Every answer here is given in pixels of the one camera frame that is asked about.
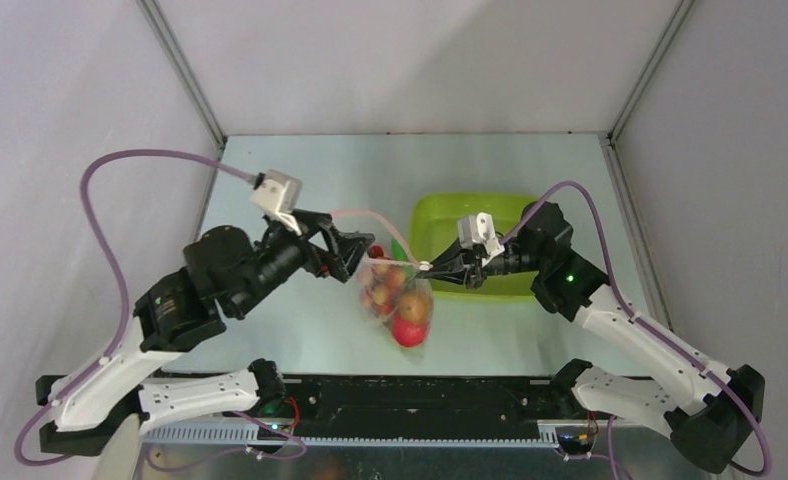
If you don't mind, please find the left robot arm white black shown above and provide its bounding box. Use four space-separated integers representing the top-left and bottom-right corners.
35 210 375 457

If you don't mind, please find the left aluminium corner post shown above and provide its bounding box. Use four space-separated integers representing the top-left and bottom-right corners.
136 0 227 148

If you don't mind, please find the right aluminium corner post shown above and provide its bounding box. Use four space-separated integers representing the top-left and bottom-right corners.
608 0 697 146

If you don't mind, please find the brown kiwi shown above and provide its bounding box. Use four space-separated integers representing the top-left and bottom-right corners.
396 290 433 325

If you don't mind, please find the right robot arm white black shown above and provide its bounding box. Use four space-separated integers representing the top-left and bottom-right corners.
419 201 765 474

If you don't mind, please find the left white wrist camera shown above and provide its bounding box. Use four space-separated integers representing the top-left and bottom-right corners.
251 169 303 236

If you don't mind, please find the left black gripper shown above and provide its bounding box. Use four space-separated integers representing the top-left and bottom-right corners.
232 208 376 316

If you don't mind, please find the green plastic bin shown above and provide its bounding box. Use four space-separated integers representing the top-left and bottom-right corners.
409 192 538 303

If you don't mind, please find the green cucumber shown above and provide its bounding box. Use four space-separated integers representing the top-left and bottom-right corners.
390 238 409 262

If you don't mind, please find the aluminium corner post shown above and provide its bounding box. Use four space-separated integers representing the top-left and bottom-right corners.
608 0 697 146
136 0 227 148

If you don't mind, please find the clear zip top bag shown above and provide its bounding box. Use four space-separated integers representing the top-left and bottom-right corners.
331 208 434 365

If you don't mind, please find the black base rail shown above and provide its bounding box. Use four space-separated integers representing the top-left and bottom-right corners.
247 375 607 441

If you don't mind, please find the red apple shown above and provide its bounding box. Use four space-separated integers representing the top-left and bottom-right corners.
390 315 430 348

